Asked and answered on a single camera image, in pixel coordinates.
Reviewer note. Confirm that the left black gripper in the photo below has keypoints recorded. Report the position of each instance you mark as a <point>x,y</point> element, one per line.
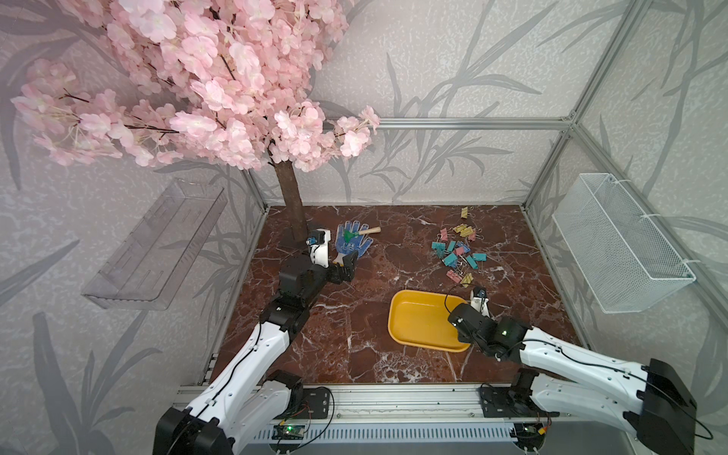
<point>346,269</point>

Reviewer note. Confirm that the yellow plastic storage tray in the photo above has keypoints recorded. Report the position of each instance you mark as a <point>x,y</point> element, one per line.
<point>421,319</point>

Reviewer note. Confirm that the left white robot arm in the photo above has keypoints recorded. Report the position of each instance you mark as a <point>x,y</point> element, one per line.
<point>246,396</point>

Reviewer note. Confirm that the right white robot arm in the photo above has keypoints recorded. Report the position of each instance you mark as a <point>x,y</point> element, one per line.
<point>650,402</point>

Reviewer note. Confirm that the blue binder clip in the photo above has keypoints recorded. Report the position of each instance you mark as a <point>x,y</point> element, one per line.
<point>467,248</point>

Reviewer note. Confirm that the blue dotted work glove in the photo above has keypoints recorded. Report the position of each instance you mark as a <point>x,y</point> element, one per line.
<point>359,244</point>

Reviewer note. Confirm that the right circuit board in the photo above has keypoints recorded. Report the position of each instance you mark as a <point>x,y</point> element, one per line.
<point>529,437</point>

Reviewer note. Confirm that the left green circuit board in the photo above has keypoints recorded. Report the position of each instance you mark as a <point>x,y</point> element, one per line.
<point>289,432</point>

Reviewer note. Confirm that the pink blossom artificial tree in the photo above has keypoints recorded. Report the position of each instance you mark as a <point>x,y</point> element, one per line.
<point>225,81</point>

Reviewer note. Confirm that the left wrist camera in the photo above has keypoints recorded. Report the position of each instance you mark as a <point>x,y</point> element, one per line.
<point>318,244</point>

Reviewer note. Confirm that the green wooden-handled garden tool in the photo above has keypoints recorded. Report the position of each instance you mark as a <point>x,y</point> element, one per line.
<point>351,235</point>

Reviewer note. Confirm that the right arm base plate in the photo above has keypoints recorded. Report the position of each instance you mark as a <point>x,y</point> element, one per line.
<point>506,402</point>

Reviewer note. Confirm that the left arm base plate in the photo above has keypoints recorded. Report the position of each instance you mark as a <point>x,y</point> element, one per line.
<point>311,403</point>

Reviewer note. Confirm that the aluminium front rail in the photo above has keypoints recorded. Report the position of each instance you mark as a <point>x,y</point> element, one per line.
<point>404,414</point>

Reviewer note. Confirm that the white wire mesh basket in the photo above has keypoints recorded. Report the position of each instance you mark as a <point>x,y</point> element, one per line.
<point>625,259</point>

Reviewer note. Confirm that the clear acrylic wall shelf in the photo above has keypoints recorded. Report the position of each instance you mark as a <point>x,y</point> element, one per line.
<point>153,261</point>

